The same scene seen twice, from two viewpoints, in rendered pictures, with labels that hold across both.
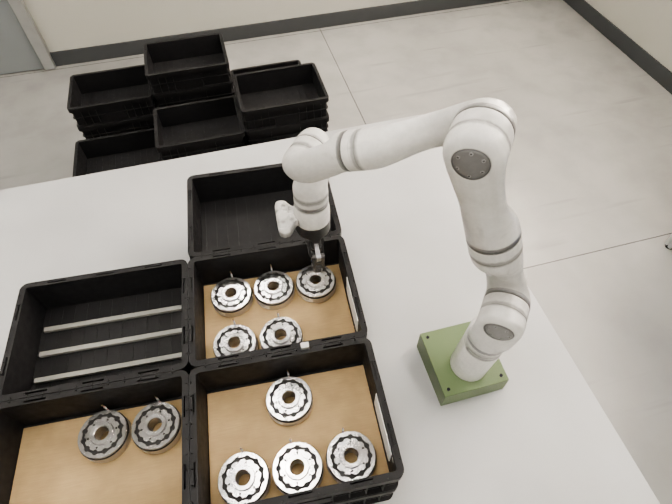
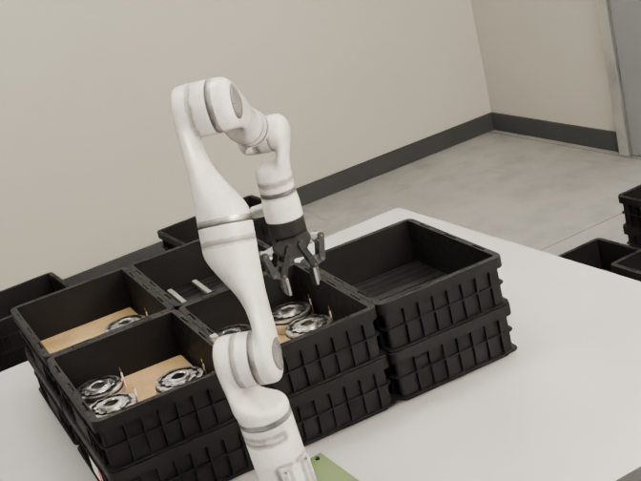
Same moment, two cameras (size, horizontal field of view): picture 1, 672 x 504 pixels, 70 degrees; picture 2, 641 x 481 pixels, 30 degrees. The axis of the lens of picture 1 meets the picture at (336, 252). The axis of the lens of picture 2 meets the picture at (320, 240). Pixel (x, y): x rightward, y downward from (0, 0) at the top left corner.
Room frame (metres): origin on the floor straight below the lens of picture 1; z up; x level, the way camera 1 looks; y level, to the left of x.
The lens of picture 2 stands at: (0.32, -2.16, 1.85)
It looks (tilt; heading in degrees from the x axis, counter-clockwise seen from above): 19 degrees down; 80
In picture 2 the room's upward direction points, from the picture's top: 14 degrees counter-clockwise
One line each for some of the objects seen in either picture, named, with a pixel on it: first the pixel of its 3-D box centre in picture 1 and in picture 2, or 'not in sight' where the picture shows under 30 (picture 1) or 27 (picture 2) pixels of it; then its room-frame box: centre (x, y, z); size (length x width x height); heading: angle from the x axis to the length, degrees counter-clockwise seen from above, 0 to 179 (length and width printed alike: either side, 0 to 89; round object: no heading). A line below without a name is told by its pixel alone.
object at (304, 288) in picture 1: (315, 280); not in sight; (0.69, 0.05, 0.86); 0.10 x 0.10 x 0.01
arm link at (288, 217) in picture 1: (302, 208); (277, 200); (0.66, 0.07, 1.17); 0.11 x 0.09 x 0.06; 101
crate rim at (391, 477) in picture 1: (290, 420); (139, 365); (0.31, 0.10, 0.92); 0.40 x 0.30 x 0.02; 100
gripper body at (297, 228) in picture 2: (313, 229); (289, 236); (0.66, 0.05, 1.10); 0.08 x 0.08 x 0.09
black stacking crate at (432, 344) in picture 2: not in sight; (411, 327); (0.90, 0.21, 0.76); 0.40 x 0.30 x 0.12; 100
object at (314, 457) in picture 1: (297, 467); (112, 406); (0.24, 0.08, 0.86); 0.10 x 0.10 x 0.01
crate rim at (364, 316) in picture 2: (273, 297); (273, 312); (0.61, 0.15, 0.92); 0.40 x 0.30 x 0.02; 100
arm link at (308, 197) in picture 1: (311, 169); (273, 154); (0.67, 0.05, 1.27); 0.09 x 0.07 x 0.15; 156
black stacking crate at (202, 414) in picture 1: (292, 428); (146, 387); (0.31, 0.10, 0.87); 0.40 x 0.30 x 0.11; 100
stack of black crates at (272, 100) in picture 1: (284, 125); not in sight; (1.95, 0.25, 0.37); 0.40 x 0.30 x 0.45; 104
